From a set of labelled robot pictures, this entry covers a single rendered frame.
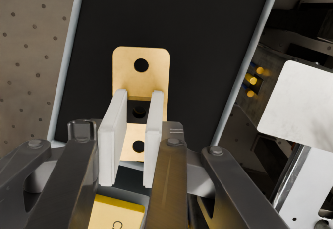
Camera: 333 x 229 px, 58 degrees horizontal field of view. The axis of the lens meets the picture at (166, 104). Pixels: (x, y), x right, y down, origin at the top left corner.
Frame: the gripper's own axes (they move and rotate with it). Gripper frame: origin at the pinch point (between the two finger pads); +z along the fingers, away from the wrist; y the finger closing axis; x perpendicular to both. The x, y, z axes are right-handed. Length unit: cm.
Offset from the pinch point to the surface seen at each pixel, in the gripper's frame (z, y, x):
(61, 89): 6.8, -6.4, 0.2
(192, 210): 23.2, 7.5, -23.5
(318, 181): 23.4, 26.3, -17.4
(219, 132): 6.8, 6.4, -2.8
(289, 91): 12.4, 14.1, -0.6
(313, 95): 12.4, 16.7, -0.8
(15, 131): 53, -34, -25
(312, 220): 23.4, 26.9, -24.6
